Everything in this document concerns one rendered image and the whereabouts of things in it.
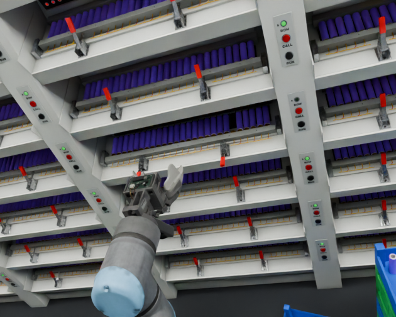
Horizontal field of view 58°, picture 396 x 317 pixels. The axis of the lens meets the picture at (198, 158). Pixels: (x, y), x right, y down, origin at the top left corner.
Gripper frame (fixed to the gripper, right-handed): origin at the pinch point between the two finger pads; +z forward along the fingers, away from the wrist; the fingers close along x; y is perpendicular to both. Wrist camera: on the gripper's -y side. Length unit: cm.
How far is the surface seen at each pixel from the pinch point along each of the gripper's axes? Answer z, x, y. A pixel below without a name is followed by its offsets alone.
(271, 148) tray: 17.4, -25.8, -10.6
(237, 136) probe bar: 20.7, -16.9, -6.8
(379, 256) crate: -7, -48, -31
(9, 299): 23, 125, -80
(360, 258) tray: 21, -47, -69
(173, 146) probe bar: 21.1, 3.4, -6.3
